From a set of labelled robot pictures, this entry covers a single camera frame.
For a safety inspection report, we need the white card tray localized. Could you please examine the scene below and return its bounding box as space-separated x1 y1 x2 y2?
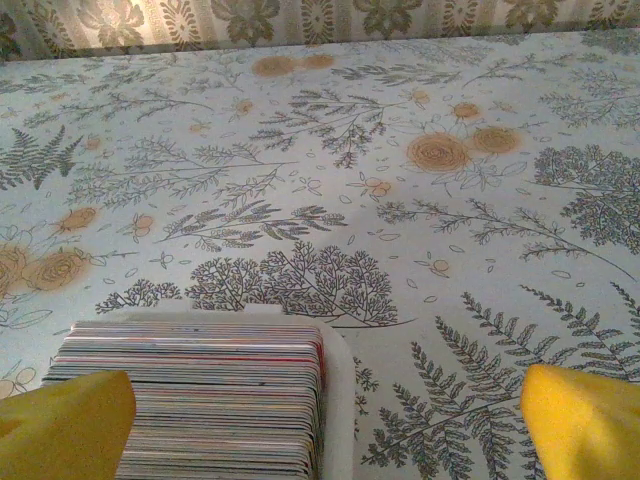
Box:
47 307 357 480

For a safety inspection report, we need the stack of credit cards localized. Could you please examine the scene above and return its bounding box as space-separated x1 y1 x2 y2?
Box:
42 322 326 480

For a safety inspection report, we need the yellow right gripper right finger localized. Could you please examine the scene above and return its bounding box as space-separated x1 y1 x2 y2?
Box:
519 363 640 480

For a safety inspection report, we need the floral patterned table cover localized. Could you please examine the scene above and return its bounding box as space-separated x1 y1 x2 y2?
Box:
0 27 640 480

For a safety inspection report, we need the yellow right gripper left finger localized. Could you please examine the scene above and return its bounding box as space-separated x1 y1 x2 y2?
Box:
0 369 138 480

